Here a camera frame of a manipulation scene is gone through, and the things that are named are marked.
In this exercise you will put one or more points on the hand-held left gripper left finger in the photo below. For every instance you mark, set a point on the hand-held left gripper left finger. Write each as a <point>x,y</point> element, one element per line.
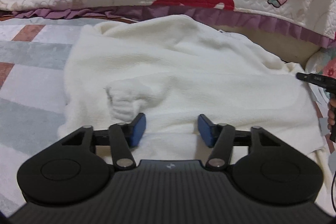
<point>137,130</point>

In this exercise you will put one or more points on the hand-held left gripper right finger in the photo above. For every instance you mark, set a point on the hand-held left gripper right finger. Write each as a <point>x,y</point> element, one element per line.
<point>206,130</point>

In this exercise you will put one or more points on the white fleece garment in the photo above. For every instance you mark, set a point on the white fleece garment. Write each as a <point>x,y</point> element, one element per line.
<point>183,77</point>

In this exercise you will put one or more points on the person's right hand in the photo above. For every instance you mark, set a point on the person's right hand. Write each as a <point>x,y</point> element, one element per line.
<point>332,113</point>

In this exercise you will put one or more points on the floral print cloth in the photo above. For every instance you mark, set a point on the floral print cloth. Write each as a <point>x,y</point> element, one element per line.
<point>324,64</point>

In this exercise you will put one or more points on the beige bed base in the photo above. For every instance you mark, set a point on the beige bed base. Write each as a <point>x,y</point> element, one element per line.
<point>283,45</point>

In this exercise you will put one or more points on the patterned floor mat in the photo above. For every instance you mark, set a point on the patterned floor mat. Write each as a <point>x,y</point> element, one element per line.
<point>31,87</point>

